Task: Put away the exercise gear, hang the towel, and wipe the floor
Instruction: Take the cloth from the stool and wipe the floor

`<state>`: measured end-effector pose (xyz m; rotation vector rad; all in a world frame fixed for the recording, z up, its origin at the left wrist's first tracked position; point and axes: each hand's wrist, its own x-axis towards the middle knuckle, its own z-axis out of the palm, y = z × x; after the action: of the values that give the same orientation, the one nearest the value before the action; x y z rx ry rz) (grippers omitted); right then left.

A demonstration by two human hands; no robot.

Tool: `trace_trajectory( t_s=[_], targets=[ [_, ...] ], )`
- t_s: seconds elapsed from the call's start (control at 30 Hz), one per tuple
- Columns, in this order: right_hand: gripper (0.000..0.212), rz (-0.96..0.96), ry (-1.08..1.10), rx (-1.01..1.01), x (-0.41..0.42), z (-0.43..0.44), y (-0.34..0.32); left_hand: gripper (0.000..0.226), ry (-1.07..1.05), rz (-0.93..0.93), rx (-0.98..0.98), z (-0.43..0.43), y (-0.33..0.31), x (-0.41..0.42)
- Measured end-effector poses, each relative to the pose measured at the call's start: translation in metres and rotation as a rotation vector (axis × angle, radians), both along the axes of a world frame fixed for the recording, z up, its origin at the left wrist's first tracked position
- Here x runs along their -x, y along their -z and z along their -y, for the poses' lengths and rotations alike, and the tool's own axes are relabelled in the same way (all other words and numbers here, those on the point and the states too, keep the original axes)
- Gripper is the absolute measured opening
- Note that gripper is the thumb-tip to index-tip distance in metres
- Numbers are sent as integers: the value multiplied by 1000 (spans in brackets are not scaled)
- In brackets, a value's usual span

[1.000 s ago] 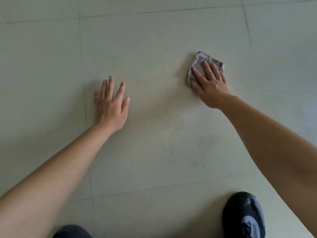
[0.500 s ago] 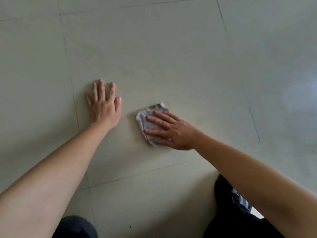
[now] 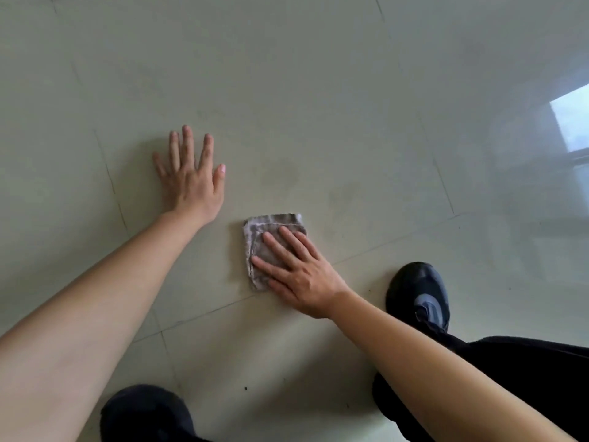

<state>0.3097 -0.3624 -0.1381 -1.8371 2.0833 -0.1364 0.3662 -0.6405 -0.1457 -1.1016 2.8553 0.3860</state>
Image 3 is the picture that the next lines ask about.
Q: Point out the person's right forearm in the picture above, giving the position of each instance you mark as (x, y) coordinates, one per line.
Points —
(437, 377)

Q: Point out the person's left hand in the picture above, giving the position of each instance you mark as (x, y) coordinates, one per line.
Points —
(191, 193)

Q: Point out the person's left forearm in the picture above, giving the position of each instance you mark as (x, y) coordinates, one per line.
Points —
(69, 326)

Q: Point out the person's right hand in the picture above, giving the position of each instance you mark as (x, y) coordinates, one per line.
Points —
(313, 285)

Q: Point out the grey rag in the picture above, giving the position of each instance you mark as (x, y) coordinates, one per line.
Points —
(257, 230)

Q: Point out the person's black right shoe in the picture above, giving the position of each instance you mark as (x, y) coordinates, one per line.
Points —
(414, 285)

